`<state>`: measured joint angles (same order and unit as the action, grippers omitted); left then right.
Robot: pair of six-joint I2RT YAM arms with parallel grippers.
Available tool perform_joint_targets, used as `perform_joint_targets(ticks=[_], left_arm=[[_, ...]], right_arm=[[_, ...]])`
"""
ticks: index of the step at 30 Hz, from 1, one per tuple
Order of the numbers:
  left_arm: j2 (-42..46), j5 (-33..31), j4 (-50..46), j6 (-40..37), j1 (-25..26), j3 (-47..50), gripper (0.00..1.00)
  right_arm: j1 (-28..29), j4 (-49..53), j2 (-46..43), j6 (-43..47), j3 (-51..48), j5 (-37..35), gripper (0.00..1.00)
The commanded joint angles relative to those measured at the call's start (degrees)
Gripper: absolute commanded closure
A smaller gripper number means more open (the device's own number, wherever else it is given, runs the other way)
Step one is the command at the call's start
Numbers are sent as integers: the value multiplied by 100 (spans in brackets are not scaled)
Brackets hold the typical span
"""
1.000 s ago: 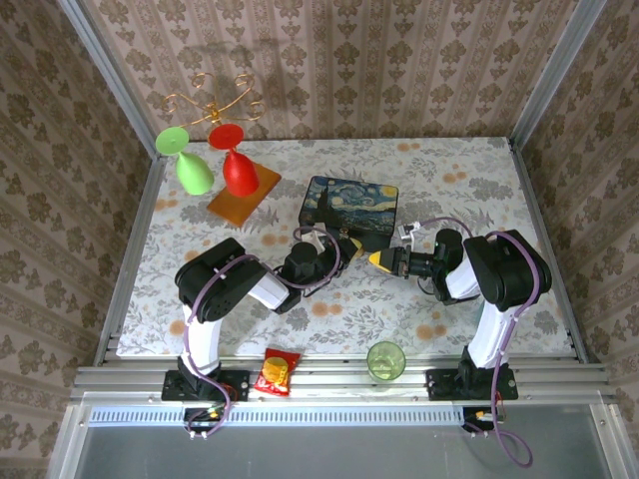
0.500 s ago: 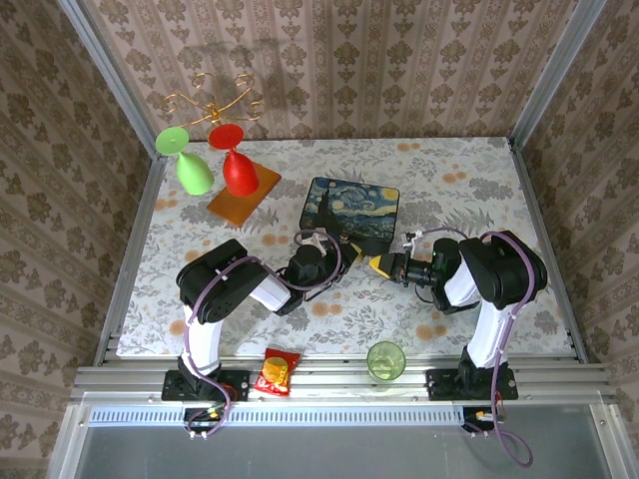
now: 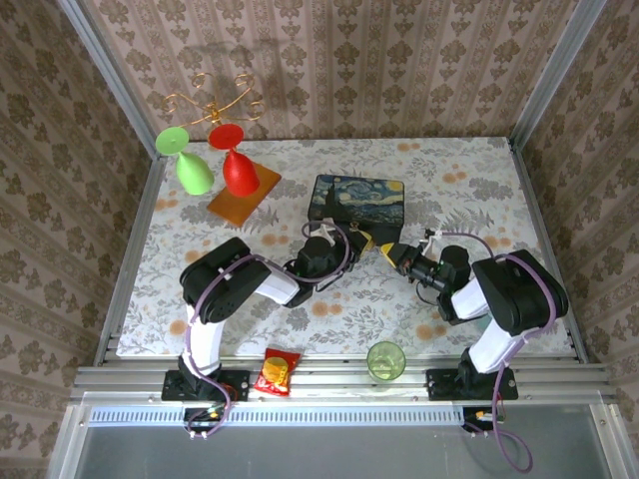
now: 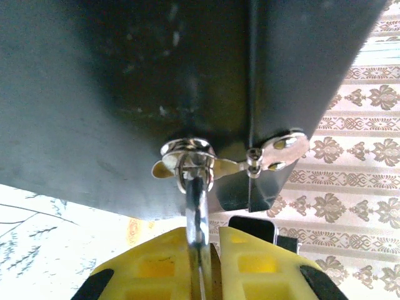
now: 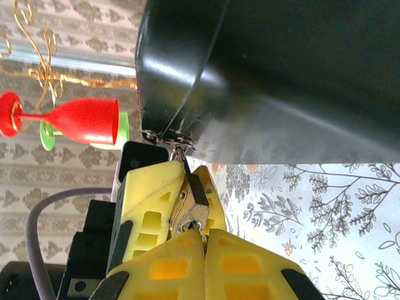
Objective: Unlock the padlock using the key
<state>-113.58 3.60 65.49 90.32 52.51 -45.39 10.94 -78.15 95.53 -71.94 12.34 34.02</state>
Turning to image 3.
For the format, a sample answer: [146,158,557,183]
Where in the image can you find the amber rectangular base board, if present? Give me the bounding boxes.
[206,160,283,229]

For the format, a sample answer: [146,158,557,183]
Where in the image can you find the red plastic wine glass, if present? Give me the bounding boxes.
[207,123,261,198]

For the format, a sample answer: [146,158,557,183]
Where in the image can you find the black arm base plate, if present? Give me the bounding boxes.
[160,368,251,403]
[425,367,519,403]

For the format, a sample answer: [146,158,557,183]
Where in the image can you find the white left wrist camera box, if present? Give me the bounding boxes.
[308,218,341,241]

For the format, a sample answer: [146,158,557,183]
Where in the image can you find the red snack packet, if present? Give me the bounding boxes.
[253,347,303,398]

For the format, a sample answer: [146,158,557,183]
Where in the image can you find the aluminium front rail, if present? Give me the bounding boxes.
[72,353,618,403]

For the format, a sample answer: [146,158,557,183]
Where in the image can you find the thin black cable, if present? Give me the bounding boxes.
[415,282,441,306]

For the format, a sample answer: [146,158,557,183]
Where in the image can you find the black connector block with wires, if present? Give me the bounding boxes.
[182,404,229,440]
[461,404,503,439]

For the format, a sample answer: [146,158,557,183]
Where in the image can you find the green translucent cup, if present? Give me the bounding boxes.
[366,340,407,384]

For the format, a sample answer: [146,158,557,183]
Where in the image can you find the starry night painted box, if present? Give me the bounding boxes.
[307,173,406,246]

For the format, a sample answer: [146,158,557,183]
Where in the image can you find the floral tablecloth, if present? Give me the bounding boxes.
[115,135,575,358]

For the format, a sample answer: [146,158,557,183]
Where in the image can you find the gold wire glass rack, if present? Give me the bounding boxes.
[162,72,266,126]

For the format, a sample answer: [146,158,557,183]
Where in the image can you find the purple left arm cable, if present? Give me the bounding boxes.
[184,219,353,440]

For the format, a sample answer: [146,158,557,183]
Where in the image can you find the aluminium frame post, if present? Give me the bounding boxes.
[57,0,162,160]
[509,0,609,147]

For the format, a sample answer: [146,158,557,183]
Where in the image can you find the aluminium side rail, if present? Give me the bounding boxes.
[508,138,590,363]
[93,154,167,370]

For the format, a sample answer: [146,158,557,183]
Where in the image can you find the grey metal panel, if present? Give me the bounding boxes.
[74,423,613,479]

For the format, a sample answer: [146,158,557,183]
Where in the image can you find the white slotted cable duct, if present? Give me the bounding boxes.
[87,404,463,428]

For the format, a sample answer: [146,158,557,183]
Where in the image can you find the green plastic wine glass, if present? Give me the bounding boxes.
[154,126,216,196]

